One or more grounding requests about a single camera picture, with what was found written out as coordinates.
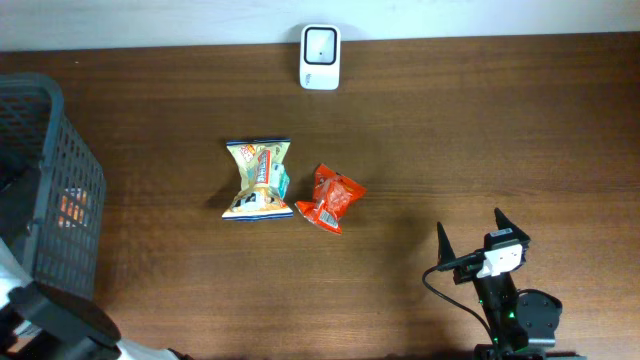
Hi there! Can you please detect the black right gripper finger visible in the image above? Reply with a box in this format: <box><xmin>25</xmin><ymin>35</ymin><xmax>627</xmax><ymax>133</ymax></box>
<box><xmin>494</xmin><ymin>208</ymin><xmax>531</xmax><ymax>245</ymax></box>
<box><xmin>437</xmin><ymin>222</ymin><xmax>456</xmax><ymax>265</ymax></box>

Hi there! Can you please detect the red snack bag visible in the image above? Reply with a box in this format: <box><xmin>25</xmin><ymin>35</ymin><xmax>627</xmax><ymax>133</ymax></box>
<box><xmin>295</xmin><ymin>164</ymin><xmax>367</xmax><ymax>235</ymax></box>

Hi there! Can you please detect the yellow snack bag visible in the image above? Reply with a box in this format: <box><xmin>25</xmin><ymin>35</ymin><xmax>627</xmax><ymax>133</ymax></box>
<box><xmin>222</xmin><ymin>138</ymin><xmax>293</xmax><ymax>222</ymax></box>

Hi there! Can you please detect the orange small carton box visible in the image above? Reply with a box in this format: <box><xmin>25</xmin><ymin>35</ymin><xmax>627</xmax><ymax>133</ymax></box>
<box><xmin>58</xmin><ymin>188</ymin><xmax>91</xmax><ymax>228</ymax></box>

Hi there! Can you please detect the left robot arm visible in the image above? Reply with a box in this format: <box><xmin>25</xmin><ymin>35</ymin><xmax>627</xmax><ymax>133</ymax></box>
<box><xmin>1</xmin><ymin>245</ymin><xmax>192</xmax><ymax>360</ymax></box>

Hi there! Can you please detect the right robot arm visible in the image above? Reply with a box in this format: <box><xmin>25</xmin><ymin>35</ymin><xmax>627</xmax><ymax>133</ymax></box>
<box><xmin>422</xmin><ymin>208</ymin><xmax>581</xmax><ymax>360</ymax></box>

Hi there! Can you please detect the white barcode scanner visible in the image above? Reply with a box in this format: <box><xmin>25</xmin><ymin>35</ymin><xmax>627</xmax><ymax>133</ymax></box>
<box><xmin>299</xmin><ymin>24</ymin><xmax>341</xmax><ymax>91</ymax></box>

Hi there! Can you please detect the grey plastic mesh basket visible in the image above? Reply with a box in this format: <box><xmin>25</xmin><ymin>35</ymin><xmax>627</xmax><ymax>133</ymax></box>
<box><xmin>1</xmin><ymin>73</ymin><xmax>106</xmax><ymax>299</ymax></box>

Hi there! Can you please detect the black right camera cable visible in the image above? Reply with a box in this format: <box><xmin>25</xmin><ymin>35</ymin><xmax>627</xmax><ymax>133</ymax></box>
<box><xmin>421</xmin><ymin>252</ymin><xmax>501</xmax><ymax>354</ymax></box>

